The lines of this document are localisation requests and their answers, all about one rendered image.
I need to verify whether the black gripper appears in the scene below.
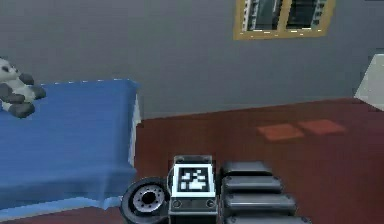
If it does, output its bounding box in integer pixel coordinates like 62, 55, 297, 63
120, 176, 172, 224

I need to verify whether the blue bed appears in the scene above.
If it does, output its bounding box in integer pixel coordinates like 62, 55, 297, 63
0, 78, 142, 212

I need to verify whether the white and grey panda plush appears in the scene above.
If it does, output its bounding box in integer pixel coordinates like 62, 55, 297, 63
0, 57, 47, 119

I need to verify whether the yellow framed window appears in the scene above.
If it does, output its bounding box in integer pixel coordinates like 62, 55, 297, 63
233, 0, 336, 41

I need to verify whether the pale grey cabinet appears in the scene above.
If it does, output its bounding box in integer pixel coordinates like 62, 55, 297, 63
354, 53, 384, 112

